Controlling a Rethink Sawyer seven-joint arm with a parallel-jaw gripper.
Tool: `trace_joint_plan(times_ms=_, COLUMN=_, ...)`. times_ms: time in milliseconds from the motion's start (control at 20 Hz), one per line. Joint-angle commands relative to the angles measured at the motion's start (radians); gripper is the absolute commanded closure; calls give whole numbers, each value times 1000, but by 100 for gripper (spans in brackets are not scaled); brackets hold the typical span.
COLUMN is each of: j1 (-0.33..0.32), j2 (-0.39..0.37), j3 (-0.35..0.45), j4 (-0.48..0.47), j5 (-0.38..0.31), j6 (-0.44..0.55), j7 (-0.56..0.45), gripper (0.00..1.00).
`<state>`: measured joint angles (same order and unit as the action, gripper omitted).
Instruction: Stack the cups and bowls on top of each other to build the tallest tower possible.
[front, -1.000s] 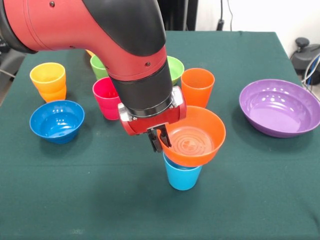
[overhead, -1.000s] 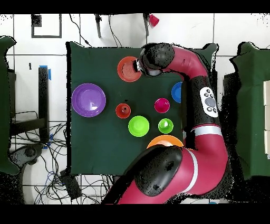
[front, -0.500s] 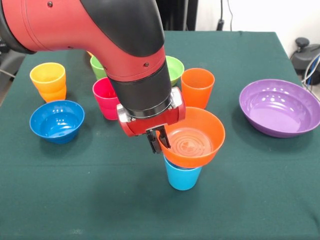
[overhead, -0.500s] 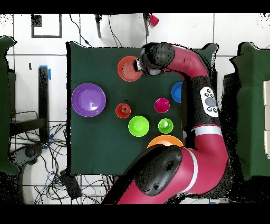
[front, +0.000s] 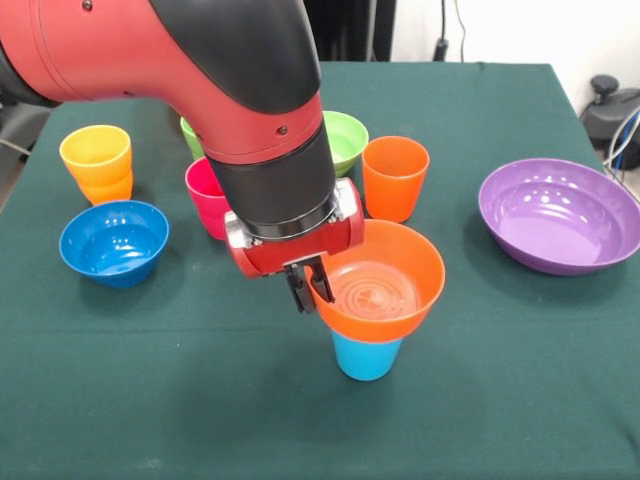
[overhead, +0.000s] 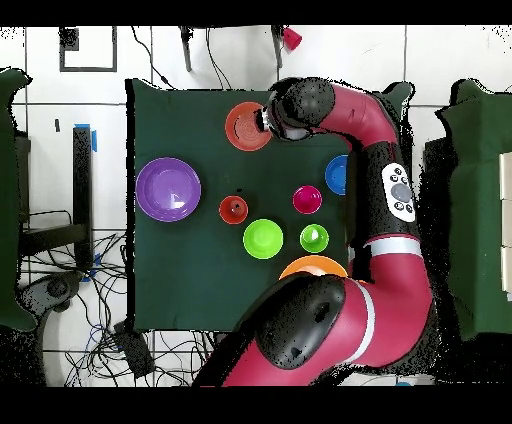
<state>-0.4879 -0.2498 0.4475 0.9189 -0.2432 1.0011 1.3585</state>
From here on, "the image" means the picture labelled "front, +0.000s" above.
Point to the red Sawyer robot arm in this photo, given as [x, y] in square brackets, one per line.
[175, 60]

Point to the purple bowl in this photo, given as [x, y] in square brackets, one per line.
[550, 225]

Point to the blue bowl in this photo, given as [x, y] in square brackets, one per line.
[115, 270]

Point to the light blue cup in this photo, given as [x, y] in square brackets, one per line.
[367, 360]

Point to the green cup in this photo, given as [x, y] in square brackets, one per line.
[192, 140]

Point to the pink cup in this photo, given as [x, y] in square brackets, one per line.
[210, 205]

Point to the gray black machine base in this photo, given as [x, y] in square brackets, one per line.
[20, 125]
[610, 115]

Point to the green bowl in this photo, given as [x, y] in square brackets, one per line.
[347, 140]

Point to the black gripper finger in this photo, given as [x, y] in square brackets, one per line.
[300, 292]
[322, 282]

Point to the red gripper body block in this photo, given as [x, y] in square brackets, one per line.
[300, 255]

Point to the orange cup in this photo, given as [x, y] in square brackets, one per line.
[392, 195]

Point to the dark green tablecloth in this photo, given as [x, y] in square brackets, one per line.
[450, 400]

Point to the yellow cup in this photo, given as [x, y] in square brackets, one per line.
[100, 175]

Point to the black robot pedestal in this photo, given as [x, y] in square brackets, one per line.
[360, 30]

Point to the orange bowl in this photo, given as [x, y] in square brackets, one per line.
[400, 245]

